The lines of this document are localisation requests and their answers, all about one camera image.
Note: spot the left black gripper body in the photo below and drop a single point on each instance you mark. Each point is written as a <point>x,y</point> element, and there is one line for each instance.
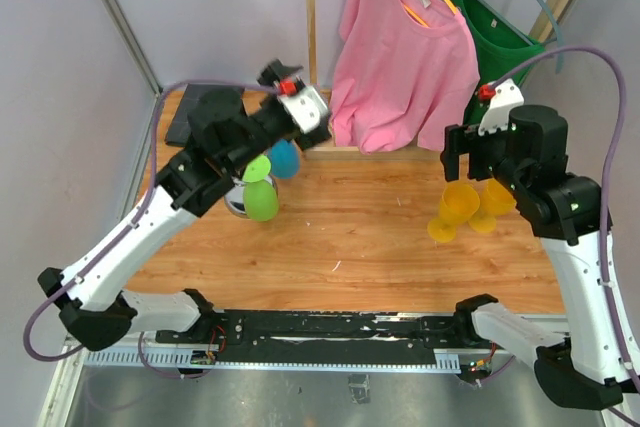
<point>272,113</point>

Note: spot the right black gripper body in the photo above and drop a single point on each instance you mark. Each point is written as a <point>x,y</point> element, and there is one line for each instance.
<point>486,157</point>

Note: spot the orange wine glass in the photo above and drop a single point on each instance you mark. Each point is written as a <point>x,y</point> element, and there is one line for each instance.
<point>458,203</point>
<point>495,201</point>

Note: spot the green wine glass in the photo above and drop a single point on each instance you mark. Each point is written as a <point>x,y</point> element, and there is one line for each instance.
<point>257,169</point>

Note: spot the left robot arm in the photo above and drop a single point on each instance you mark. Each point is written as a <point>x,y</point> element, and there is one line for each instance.
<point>94,304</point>

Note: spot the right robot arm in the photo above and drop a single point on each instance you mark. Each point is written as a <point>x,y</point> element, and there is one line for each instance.
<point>527,156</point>

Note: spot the blue wine glass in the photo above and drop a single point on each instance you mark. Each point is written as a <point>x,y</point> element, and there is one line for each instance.
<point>284,160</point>

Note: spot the chrome wine glass rack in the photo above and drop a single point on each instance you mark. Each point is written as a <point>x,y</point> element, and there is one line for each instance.
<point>235,199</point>

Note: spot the wooden clothes rack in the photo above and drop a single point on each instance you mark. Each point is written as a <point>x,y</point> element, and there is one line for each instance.
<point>315,22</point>

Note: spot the pink t-shirt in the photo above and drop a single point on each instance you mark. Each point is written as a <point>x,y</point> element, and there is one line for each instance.
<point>407,70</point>

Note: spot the green t-shirt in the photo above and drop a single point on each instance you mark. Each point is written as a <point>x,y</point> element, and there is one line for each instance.
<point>499,46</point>

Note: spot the dark grey folded cloth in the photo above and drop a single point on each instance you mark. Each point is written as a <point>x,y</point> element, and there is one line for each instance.
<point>179,130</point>

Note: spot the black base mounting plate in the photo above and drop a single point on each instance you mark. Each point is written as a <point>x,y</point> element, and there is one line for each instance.
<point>325,339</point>

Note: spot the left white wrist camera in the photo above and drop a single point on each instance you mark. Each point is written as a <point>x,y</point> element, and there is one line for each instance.
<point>304,104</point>

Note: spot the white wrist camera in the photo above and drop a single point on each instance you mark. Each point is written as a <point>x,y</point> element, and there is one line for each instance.
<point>304,104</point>
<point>501,99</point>

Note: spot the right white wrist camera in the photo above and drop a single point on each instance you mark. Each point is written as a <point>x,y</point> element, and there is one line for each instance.
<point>501,99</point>

